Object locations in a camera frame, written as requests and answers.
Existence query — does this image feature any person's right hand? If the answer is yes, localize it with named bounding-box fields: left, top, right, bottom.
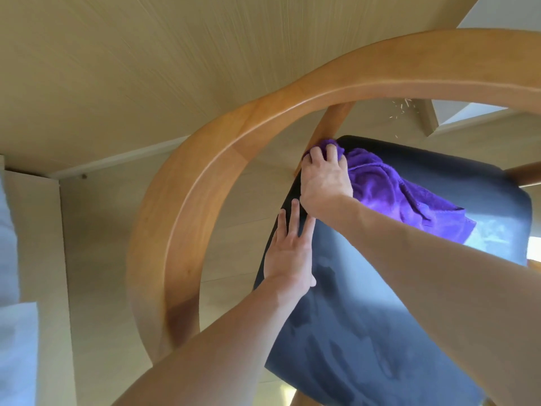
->
left=299, top=144, right=354, bottom=218

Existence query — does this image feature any person's left hand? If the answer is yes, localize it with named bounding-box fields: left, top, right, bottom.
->
left=263, top=198, right=318, bottom=294

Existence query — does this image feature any purple microfibre cloth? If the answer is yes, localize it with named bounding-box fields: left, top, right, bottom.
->
left=302, top=139, right=477, bottom=246

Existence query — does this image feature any wooden chair with black seat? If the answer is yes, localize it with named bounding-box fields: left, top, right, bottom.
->
left=126, top=28, right=541, bottom=406

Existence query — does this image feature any person's left forearm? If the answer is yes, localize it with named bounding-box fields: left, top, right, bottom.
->
left=112, top=276, right=305, bottom=406

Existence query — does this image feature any person's right forearm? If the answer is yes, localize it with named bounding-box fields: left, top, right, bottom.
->
left=314, top=194, right=541, bottom=406

